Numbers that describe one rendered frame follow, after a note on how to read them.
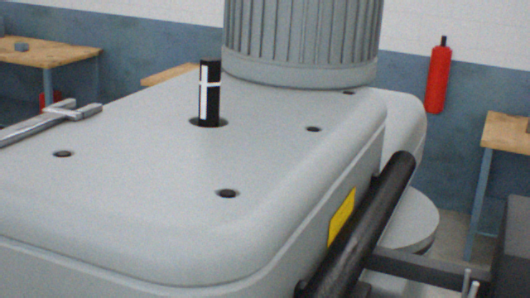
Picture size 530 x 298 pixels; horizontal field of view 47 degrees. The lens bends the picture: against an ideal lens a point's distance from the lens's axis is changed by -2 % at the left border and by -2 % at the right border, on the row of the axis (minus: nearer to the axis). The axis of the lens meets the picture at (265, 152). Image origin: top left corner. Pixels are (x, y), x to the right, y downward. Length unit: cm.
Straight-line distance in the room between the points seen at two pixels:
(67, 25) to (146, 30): 90
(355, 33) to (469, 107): 413
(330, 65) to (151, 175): 32
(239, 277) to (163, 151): 15
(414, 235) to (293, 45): 54
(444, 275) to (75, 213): 60
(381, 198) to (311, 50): 18
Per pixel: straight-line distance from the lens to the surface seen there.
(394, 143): 104
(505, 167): 496
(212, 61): 56
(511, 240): 81
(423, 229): 117
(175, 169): 47
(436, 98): 471
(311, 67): 71
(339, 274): 51
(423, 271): 90
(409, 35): 480
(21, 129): 54
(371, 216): 61
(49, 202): 43
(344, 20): 71
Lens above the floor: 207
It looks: 21 degrees down
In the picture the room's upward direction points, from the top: 4 degrees clockwise
